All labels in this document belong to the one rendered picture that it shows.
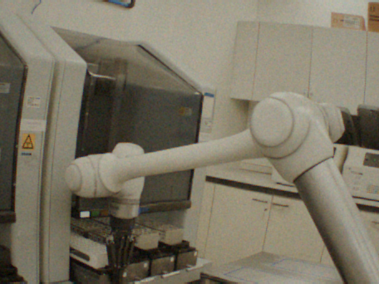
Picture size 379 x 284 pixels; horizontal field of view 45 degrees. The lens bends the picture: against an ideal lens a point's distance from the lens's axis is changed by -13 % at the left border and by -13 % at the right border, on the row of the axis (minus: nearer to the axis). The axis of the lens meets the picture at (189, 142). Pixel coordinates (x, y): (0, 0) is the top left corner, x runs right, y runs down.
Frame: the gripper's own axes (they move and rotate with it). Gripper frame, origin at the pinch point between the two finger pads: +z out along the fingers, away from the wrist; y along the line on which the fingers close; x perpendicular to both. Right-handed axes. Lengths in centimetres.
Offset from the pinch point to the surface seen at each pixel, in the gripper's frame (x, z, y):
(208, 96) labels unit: -14, -60, -58
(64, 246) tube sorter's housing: -14.4, -6.8, 10.8
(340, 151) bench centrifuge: -11, -41, -235
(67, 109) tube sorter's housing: -14, -49, 14
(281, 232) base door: -47, 24, -229
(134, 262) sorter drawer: -6.1, -0.7, -14.6
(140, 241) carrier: -13.1, -5.6, -25.8
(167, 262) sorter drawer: -5.5, 1.8, -32.8
